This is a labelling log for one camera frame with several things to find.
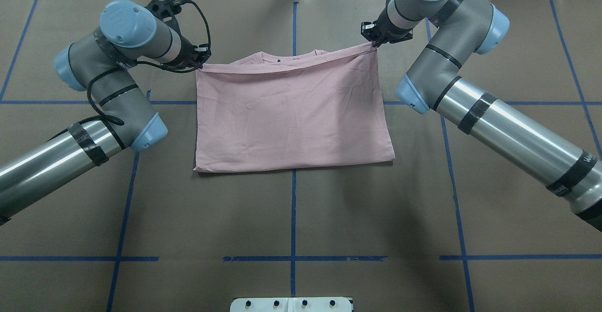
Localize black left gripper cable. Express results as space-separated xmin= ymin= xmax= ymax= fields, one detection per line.
xmin=47 ymin=0 xmax=212 ymax=129

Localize pink Snoopy t-shirt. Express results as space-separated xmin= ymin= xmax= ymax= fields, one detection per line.
xmin=194 ymin=43 xmax=396 ymax=173

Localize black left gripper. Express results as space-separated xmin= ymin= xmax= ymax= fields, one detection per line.
xmin=145 ymin=0 xmax=211 ymax=70

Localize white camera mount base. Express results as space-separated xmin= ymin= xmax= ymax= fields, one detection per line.
xmin=230 ymin=296 xmax=355 ymax=312

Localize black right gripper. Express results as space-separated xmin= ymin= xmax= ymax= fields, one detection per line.
xmin=361 ymin=9 xmax=414 ymax=48

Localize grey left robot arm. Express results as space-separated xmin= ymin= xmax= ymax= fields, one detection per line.
xmin=0 ymin=0 xmax=211 ymax=224

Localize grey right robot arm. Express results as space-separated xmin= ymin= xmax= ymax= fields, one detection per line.
xmin=361 ymin=0 xmax=602 ymax=229

